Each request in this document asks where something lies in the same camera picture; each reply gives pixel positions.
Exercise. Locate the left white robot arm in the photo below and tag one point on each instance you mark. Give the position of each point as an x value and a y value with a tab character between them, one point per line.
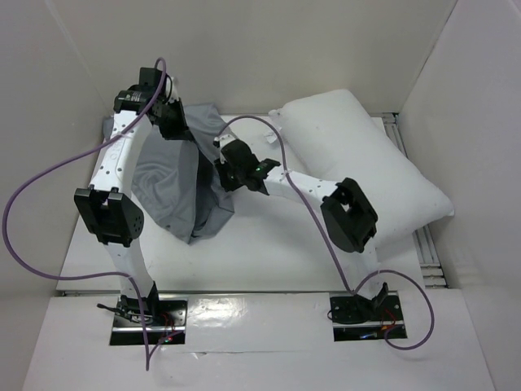
105	205

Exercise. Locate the white pillow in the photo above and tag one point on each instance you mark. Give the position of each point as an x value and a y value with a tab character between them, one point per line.
335	138

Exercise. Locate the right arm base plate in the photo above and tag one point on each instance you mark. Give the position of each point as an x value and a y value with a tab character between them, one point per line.
353	320

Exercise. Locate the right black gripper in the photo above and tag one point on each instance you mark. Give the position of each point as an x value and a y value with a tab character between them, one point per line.
226	159

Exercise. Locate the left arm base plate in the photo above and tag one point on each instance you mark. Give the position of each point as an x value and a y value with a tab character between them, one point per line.
168	324

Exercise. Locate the aluminium frame rail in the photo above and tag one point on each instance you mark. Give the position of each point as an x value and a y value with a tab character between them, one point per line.
429	261

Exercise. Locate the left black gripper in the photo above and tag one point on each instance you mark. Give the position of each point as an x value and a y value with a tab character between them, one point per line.
180	131

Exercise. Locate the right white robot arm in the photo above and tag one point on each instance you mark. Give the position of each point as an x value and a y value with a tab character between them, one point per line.
349	218

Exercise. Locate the grey pillowcase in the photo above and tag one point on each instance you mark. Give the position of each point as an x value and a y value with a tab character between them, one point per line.
176	181

